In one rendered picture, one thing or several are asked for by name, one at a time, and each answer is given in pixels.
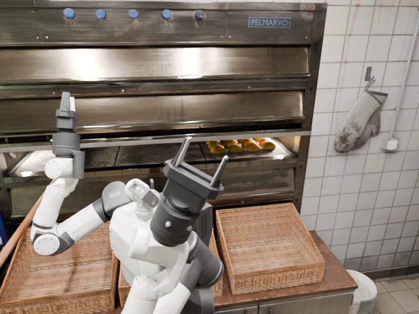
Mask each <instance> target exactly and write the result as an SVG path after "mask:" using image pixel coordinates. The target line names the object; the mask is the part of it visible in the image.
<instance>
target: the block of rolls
mask: <svg viewBox="0 0 419 314"><path fill-rule="evenodd" d="M255 141H257V142H259V145H260V146H262V148H263V149H264V150H274V149H275V148H276V145H275V143H273V142H272V141H271V139H269V138H255V139H254V140H253V139H240V140H239V142H240V143H242V145H243V146H244V147H246V150H247V151H258V150H259V145H258V144H256V142H255ZM206 143H207V144H208V147H209V148H211V152H212V153H223V152H224V147H223V146H222V144H221V142H220V141H219V140H218V141H207V142H206ZM223 143H226V147H227V148H229V149H228V151H229V152H230V153H239V152H242V150H243V149H242V147H241V146H240V145H239V143H238V141H236V140H223Z"/></svg>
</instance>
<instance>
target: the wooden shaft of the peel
mask: <svg viewBox="0 0 419 314"><path fill-rule="evenodd" d="M57 180H58V179H53V180H52V182H51V183H50V185H52V184H53V183H54V182H55V181H57ZM50 185H49V186H50ZM44 193H45V191H44ZM44 193H43V194H42V196H41V197H40V198H39V200H38V201H37V202H36V204H35V205H34V207H33V208H32V209H31V211H30V212H29V213H28V215H27V216H26V218H25V219H24V220H23V222H22V223H21V225H20V226H19V227H18V228H17V230H16V231H15V233H14V234H13V235H12V237H11V238H10V240H9V241H8V242H7V244H6V245H5V246H4V248H3V249H2V251H1V252H0V267H1V265H2V264H3V263H4V261H5V260H6V259H7V257H8V255H9V254H10V253H11V251H12V249H13V248H14V247H15V245H16V244H17V242H18V241H19V239H20V238H21V236H22V235H23V233H24V232H25V231H26V229H27V228H28V226H29V224H30V223H31V222H32V220H33V218H34V215H35V213H36V210H37V208H38V207H39V205H40V203H41V201H42V198H43V196H44Z"/></svg>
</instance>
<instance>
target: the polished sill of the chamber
mask: <svg viewBox="0 0 419 314"><path fill-rule="evenodd" d="M221 162H222V159H215V160H205V161H187V162H185V163H187V164H189V165H190V166H192V167H194V168H196V169H198V170H202V169H218V168H219V166H220V164H221ZM290 163H297V157H296V156H295V155H280V156H262V157H252V158H233V159H229V160H228V162H227V164H226V167H225V168H237V167H246V166H263V165H272V164H290ZM164 167H165V165H164V163H158V164H140V165H130V166H112V167H101V168H84V178H96V177H106V176H123V175H132V174H149V173H163V170H164ZM3 179H4V183H5V184H9V183H26V182H35V181H52V180H53V179H51V178H49V177H48V176H47V175H46V172H45V171H36V172H26V173H8V174H7V175H5V177H3Z"/></svg>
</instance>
